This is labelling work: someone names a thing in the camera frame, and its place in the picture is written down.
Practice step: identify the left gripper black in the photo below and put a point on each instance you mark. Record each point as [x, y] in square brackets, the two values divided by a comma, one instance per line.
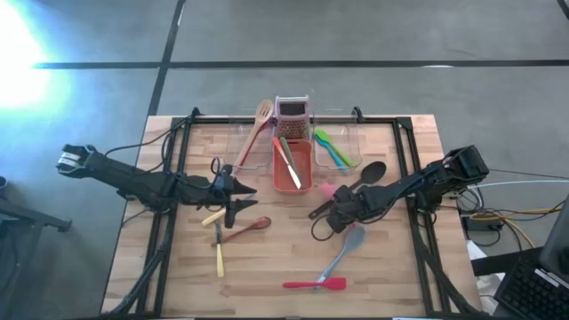
[222, 191]

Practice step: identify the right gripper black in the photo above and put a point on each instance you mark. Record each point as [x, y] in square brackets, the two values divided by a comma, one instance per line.
[349, 206]

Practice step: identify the pink silicone spatula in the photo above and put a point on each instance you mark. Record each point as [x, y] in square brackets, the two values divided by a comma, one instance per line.
[328, 190]

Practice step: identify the grey-blue silicone spoon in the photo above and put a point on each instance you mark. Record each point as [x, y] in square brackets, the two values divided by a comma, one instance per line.
[353, 237]

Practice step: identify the dark brown wooden spoon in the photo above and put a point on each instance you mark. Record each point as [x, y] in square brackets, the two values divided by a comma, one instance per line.
[260, 223]

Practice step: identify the black plastic serving spoon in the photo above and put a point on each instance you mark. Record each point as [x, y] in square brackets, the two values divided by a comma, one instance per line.
[373, 172]

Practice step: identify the teal silicone spatula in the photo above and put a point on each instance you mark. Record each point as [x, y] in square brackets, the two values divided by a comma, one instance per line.
[331, 153]

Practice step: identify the red silicone spatula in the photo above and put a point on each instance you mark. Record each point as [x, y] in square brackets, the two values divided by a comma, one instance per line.
[311, 284]

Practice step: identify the light wooden slotted spoon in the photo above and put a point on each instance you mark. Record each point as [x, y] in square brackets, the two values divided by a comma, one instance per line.
[264, 111]

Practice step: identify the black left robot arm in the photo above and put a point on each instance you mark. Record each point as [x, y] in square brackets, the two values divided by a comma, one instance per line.
[133, 182]

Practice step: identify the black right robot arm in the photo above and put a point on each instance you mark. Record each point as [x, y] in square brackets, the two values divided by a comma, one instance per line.
[444, 175]

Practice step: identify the clear plastic storage bin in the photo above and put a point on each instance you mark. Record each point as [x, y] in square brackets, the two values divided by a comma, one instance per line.
[233, 146]
[351, 142]

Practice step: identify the orange plastic bin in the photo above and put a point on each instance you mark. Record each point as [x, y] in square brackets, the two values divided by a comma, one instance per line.
[306, 178]

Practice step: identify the pink steel box grater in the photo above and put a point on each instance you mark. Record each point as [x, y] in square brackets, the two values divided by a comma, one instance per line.
[292, 115]

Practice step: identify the black power box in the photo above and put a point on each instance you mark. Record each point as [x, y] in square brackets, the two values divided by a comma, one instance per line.
[482, 224]

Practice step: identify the white sheet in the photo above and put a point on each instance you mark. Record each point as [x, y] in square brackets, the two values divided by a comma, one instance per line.
[482, 284]

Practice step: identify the black computer desk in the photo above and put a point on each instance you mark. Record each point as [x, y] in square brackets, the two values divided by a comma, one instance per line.
[502, 266]

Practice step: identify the black computer keyboard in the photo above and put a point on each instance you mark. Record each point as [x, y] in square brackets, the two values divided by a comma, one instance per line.
[529, 293]

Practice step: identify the black metal stand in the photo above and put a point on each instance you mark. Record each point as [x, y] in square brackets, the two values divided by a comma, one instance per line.
[35, 220]

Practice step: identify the computer monitor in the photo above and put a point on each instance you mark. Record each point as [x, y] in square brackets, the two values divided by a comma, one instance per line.
[558, 249]

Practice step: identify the black aluminium table frame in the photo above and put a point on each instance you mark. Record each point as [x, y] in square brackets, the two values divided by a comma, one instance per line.
[413, 146]

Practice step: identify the black frame clip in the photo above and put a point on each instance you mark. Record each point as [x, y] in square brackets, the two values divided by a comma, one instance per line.
[357, 114]
[194, 112]

